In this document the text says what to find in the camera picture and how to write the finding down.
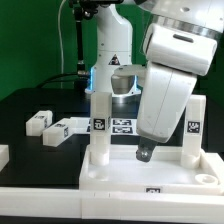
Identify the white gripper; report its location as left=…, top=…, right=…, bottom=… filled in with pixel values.
left=136, top=62, right=197, bottom=162

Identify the white desk top tray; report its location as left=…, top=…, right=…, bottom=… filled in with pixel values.
left=79, top=145, right=224, bottom=196

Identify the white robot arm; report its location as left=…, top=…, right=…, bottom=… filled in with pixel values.
left=82, top=0, right=224, bottom=162

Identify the marker sheet with tags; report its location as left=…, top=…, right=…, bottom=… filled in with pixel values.
left=71, top=117, right=137, bottom=136

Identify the white left fence piece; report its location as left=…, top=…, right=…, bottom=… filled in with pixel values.
left=0, top=145, right=9, bottom=172

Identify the white front fence bar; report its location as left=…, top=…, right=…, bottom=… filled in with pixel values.
left=0, top=187, right=224, bottom=224

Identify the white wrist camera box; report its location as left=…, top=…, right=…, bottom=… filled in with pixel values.
left=111, top=65, right=146, bottom=94

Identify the white cable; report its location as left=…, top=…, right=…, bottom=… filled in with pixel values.
left=57, top=0, right=68, bottom=90

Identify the black camera stand pole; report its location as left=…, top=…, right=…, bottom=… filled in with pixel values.
left=69, top=0, right=98, bottom=80

